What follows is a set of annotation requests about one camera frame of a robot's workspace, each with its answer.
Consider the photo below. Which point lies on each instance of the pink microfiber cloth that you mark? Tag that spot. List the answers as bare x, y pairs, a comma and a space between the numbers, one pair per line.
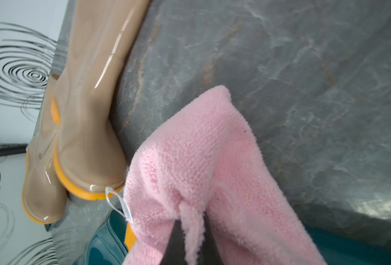
204, 169

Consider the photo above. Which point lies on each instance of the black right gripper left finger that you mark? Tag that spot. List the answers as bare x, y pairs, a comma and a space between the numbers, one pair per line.
175, 250

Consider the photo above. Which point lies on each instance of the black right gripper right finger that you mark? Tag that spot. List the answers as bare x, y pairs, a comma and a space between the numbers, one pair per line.
209, 254

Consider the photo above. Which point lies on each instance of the beige rubber boot right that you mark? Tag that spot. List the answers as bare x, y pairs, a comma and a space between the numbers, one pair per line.
88, 157

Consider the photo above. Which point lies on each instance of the green rubber boot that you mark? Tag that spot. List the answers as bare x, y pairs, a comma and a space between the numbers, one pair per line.
335, 250
107, 246

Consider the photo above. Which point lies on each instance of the beige rubber boot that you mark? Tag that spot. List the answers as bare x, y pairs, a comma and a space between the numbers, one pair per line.
88, 157
44, 198

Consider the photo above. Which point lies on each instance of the beige rubber boot left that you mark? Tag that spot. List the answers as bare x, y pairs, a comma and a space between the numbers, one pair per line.
44, 198

